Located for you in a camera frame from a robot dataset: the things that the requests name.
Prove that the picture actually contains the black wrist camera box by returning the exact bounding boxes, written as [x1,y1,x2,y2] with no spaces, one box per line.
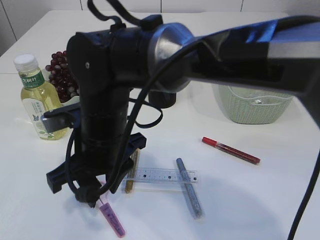
[40,102,81,133]

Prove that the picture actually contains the purple artificial grape bunch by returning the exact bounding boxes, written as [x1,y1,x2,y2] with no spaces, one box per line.
[44,50,80,103]

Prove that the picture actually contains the black mesh pen holder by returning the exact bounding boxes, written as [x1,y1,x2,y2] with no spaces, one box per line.
[148,91,177,109]

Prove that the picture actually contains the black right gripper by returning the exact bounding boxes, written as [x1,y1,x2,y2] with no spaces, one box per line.
[46,132,147,208]

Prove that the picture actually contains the green wavy glass plate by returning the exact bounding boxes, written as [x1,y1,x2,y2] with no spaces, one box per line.
[41,68,80,107]

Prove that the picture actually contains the clear plastic ruler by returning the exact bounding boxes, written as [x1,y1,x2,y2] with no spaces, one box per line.
[124,167,200,184]

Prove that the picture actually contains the red marker pen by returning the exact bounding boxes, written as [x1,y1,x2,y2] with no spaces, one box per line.
[202,137,261,165]

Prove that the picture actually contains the gold glitter pen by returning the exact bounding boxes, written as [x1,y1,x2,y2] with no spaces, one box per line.
[124,148,141,194]

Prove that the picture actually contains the clear plastic sheet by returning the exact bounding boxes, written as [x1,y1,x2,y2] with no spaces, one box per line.
[247,96,269,105]

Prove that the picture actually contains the green plastic woven basket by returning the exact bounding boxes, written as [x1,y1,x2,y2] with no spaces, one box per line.
[212,84,293,125]

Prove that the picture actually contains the pink purple safety scissors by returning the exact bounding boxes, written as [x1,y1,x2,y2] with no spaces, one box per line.
[97,192,126,239]

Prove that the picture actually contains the silver glitter pen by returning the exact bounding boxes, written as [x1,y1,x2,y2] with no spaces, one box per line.
[176,158,203,219]

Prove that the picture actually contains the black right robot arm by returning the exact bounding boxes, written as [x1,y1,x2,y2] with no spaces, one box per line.
[41,15,320,207]

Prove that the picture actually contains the yellow tea drink bottle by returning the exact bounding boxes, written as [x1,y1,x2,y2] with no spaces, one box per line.
[13,53,67,141]

